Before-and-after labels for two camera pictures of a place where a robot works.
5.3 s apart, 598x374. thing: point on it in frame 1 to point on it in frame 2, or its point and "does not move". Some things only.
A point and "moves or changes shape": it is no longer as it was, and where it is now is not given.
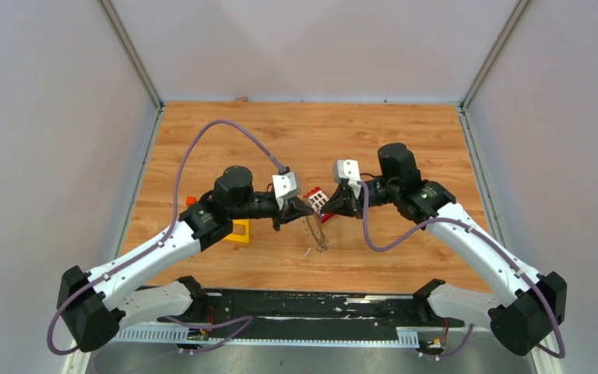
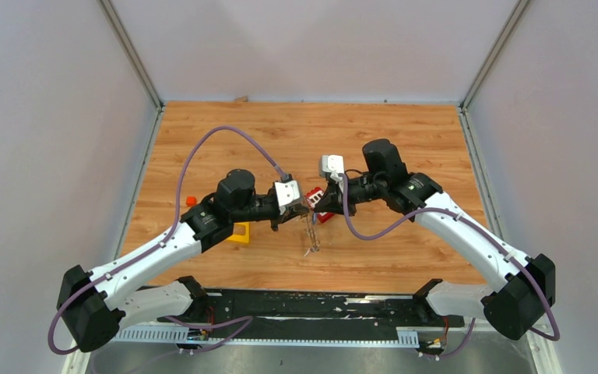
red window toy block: x=317 y=198 does not move
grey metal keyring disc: x=324 y=241 moves or changes shape
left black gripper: x=291 y=209 does not move
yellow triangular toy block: x=240 y=232 does not move
